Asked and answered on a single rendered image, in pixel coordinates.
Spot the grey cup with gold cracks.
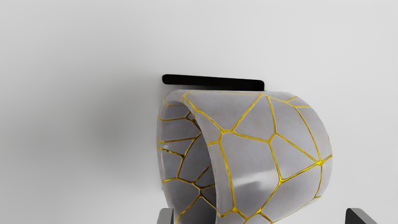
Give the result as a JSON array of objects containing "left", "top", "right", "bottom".
[{"left": 156, "top": 90, "right": 333, "bottom": 224}]

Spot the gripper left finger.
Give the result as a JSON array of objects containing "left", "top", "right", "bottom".
[{"left": 156, "top": 208, "right": 174, "bottom": 224}]

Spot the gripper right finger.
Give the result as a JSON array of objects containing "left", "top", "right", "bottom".
[{"left": 345, "top": 208, "right": 378, "bottom": 224}]

